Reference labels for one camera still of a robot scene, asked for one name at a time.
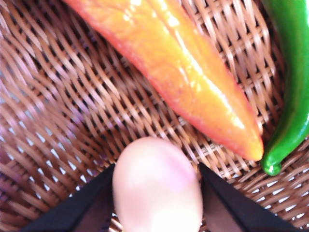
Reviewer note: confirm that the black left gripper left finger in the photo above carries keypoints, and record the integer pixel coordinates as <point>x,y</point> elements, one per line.
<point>86,209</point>

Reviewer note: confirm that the brown egg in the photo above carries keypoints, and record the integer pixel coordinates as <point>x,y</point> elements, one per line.
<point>156,188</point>

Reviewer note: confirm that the green chili pepper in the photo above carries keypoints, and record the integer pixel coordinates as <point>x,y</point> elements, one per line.
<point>290,21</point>

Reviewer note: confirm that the brown wicker basket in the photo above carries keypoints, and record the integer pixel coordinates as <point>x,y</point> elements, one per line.
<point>71,99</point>

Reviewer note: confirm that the orange carrot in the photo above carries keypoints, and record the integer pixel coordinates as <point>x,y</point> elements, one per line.
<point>178,69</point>

